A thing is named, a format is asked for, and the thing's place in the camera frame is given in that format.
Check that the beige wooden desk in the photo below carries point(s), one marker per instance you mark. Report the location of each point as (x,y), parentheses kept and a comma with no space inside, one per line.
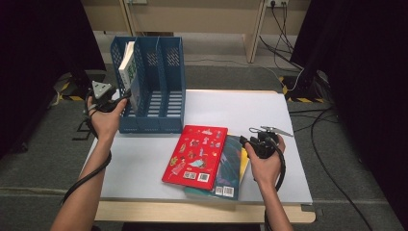
(198,17)

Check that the wooden table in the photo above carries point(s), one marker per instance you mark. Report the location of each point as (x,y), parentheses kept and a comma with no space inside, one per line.
(192,213)

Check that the blue file rack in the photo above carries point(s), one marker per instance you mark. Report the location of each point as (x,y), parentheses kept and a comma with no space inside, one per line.
(173,80)

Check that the yellow book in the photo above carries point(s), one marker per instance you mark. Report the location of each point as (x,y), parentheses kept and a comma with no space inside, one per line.
(244,162)

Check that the person's right hand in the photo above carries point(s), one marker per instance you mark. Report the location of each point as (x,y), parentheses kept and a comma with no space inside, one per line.
(266,171)

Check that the black curtain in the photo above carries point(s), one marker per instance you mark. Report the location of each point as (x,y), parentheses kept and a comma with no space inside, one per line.
(369,64)
(38,48)

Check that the white table board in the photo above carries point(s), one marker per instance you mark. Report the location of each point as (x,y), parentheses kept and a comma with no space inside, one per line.
(218,106)

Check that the black stand base striped tape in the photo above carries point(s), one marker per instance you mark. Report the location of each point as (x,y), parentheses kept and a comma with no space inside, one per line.
(295,93)
(73,91)

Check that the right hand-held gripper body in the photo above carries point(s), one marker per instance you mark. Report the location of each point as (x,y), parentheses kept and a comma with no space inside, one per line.
(267,146)

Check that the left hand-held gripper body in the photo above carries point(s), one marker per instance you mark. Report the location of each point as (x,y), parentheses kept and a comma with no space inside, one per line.
(102,96)

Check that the teal illustrated book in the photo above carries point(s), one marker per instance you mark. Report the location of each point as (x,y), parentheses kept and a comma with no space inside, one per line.
(231,173)

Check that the person's left hand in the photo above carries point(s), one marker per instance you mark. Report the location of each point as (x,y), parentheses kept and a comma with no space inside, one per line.
(106,123)

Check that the white picture-grid book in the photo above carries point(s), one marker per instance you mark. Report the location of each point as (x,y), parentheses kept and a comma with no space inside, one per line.
(130,70)

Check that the white wall socket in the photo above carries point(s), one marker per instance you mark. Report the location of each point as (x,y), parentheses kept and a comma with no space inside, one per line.
(137,1)
(277,2)

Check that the red book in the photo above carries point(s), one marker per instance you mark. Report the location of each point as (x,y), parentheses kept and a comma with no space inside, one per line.
(195,154)

